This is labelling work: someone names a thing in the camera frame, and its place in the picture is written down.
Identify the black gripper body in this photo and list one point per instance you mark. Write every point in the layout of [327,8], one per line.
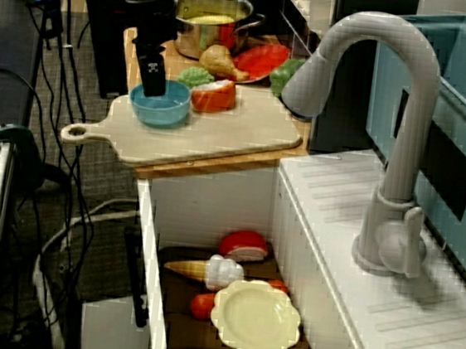
[155,24]

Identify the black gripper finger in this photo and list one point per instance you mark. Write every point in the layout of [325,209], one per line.
[152,70]

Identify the blue plastic bowl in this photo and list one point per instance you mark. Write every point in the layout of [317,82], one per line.
[160,112]

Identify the salmon sushi toy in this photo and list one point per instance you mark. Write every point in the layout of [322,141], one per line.
[214,97]

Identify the green grapes toy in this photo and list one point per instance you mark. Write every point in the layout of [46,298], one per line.
[193,76]

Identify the steel cooking pot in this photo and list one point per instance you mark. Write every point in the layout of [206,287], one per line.
[205,40]

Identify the yellow corn toy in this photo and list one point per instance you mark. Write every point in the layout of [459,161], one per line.
[212,19]

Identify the black computer case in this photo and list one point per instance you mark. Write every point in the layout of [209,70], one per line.
[101,44]

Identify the toy chicken drumstick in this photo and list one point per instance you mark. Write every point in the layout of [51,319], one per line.
[218,60]

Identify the beige cutting board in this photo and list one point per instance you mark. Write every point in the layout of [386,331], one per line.
[241,133]

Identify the red plastic plate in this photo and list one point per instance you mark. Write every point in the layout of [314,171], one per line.
[261,61]

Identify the green bell pepper toy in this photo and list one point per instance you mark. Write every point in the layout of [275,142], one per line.
[282,77]

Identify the green clamp tool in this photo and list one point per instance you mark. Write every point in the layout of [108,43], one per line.
[8,134]

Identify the toy ice cream cone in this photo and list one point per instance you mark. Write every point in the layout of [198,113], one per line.
[223,271]

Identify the orange tomato toy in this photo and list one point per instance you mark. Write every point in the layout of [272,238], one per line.
[201,306]

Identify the white toy sink unit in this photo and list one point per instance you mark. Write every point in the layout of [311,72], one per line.
[335,235]

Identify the small orange toy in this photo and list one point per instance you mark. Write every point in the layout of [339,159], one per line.
[277,286]

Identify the grey toy faucet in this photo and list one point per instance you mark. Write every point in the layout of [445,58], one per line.
[412,97]

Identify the yellow flower-shaped plate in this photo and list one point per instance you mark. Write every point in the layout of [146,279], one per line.
[255,318]

